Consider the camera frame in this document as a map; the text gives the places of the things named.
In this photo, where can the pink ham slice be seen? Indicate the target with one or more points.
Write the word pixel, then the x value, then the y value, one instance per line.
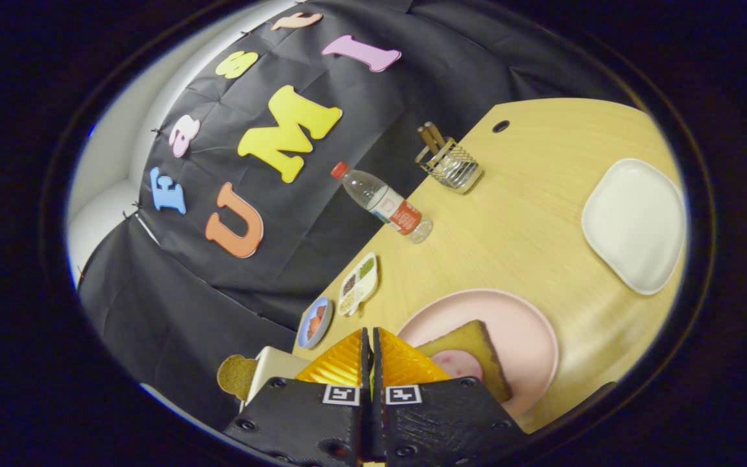
pixel 458 364

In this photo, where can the bread slice with dark crust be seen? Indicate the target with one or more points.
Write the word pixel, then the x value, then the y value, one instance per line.
pixel 471 337

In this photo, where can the white toaster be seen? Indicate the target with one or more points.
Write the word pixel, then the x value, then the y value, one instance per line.
pixel 273 364

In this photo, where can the metal mesh utensil holder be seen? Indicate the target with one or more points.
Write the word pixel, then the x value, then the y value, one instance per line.
pixel 456 170

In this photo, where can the clear red-capped water bottle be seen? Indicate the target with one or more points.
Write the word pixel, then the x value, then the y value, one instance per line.
pixel 380 198

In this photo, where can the brown wooden chopsticks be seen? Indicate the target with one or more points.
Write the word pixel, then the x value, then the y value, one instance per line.
pixel 432 136

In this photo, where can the small blue plate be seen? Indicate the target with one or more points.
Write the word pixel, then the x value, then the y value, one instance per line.
pixel 325 305

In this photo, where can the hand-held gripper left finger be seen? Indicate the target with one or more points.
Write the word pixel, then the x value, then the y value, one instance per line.
pixel 296 415

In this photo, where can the white divided seasoning dish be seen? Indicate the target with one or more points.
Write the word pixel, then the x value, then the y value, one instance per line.
pixel 366 288

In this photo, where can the pink round plate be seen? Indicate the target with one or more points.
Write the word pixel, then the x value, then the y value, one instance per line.
pixel 522 331

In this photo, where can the sliced red sausage pieces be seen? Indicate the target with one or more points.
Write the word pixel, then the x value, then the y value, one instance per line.
pixel 316 322

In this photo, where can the brown bread slice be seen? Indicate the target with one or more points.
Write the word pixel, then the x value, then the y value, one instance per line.
pixel 237 377

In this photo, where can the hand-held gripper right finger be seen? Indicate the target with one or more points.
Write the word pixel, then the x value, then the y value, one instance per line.
pixel 445 415

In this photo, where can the white square plate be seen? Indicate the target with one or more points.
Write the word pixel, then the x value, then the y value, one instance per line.
pixel 633 227

